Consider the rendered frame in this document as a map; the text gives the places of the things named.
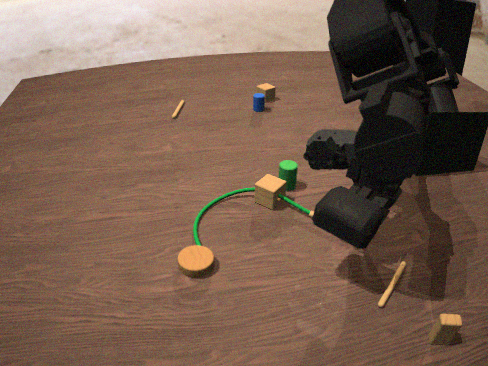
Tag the blue cylinder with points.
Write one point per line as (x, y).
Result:
(259, 102)

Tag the green cylinder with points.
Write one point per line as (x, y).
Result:
(288, 172)

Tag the round tan wooden disc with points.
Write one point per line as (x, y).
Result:
(196, 261)

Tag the small yellow wooden stick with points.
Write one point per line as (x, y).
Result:
(178, 109)

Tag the thin wooden stick with green string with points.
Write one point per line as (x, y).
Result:
(195, 231)

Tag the light wooden stick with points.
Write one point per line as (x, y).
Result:
(389, 289)

